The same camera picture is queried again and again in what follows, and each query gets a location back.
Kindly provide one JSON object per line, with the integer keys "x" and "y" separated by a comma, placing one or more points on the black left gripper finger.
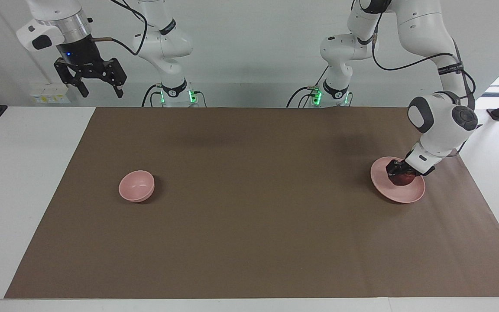
{"x": 390, "y": 173}
{"x": 413, "y": 173}

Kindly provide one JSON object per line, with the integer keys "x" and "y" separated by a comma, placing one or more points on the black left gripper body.
{"x": 396, "y": 165}

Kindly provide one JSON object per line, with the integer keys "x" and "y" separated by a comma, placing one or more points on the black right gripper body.
{"x": 80, "y": 54}

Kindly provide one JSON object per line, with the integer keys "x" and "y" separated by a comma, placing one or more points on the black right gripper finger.
{"x": 111, "y": 76}
{"x": 69, "y": 76}

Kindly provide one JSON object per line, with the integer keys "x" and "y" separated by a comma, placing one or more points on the red apple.
{"x": 404, "y": 180}

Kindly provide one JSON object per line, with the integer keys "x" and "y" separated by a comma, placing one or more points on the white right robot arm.
{"x": 163, "y": 47}

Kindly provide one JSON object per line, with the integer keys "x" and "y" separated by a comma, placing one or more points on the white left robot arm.
{"x": 422, "y": 26}

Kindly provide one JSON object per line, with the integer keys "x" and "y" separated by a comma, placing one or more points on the pink plate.
{"x": 399, "y": 195}

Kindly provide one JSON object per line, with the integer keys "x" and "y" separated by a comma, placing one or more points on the pink bowl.
{"x": 136, "y": 187}

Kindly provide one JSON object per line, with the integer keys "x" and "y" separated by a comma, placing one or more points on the brown table mat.
{"x": 249, "y": 195}

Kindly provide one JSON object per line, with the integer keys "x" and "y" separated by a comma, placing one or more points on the white wall socket panel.
{"x": 50, "y": 94}

